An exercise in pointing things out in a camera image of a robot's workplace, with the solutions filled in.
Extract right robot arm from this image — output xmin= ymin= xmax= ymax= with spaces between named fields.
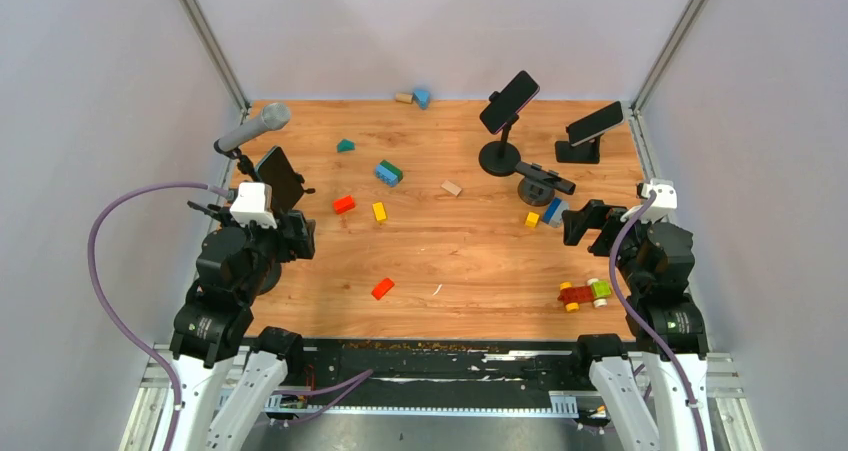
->
xmin=563 ymin=191 xmax=715 ymax=450

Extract black desk phone stand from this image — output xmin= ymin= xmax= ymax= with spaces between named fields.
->
xmin=554 ymin=136 xmax=601 ymax=165

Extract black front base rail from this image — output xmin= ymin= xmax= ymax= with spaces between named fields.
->
xmin=281 ymin=338 xmax=596 ymax=410

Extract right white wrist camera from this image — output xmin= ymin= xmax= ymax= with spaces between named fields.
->
xmin=620 ymin=178 xmax=678 ymax=223

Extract beige wooden block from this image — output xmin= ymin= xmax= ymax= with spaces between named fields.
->
xmin=441 ymin=180 xmax=463 ymax=197

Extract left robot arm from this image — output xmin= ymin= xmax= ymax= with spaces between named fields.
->
xmin=153 ymin=210 xmax=316 ymax=450

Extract red wooden block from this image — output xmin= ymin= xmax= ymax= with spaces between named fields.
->
xmin=332 ymin=195 xmax=356 ymax=215

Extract small yellow cube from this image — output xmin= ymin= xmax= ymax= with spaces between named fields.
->
xmin=525 ymin=212 xmax=540 ymax=228

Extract black phone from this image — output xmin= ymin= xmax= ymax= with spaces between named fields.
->
xmin=566 ymin=101 xmax=624 ymax=147
xmin=515 ymin=161 xmax=576 ymax=195
xmin=255 ymin=146 xmax=306 ymax=215

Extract black round pole stand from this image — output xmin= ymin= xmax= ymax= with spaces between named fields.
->
xmin=478 ymin=112 xmax=520 ymax=177

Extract grey microphone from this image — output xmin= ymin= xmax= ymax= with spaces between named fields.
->
xmin=213 ymin=102 xmax=291 ymax=155

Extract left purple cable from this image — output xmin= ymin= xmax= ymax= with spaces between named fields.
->
xmin=87 ymin=181 xmax=233 ymax=451

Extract blue green lego brick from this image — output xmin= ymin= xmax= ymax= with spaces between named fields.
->
xmin=374 ymin=160 xmax=404 ymax=187

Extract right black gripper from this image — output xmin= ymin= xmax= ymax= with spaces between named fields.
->
xmin=560 ymin=196 xmax=656 ymax=290

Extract blue grey lego brick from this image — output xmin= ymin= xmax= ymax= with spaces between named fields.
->
xmin=541 ymin=197 xmax=570 ymax=228

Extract black phone on desk stand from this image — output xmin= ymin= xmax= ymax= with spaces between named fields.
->
xmin=566 ymin=101 xmax=624 ymax=147

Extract red lego toy car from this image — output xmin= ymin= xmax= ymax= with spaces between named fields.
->
xmin=558 ymin=278 xmax=613 ymax=313

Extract purple-edged phone on pole stand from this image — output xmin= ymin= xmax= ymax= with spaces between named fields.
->
xmin=479 ymin=70 xmax=540 ymax=135

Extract tan wooden cylinder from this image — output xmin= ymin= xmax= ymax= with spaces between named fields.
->
xmin=394 ymin=93 xmax=414 ymax=104

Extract yellow wooden block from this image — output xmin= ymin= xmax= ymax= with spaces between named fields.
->
xmin=372 ymin=202 xmax=388 ymax=223

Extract teal triangular block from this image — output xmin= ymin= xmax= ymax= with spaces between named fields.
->
xmin=336 ymin=139 xmax=355 ymax=153

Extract blue triangular block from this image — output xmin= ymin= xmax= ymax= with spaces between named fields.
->
xmin=412 ymin=88 xmax=431 ymax=110

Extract orange red block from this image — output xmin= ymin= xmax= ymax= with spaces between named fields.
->
xmin=371 ymin=278 xmax=395 ymax=300

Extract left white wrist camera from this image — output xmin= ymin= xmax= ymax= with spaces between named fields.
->
xmin=230 ymin=181 xmax=277 ymax=229

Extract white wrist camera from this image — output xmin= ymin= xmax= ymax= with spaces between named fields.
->
xmin=230 ymin=181 xmax=277 ymax=229
xmin=620 ymin=178 xmax=678 ymax=223

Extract black microphone tripod stand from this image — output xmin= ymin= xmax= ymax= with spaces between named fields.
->
xmin=224 ymin=148 xmax=261 ymax=182

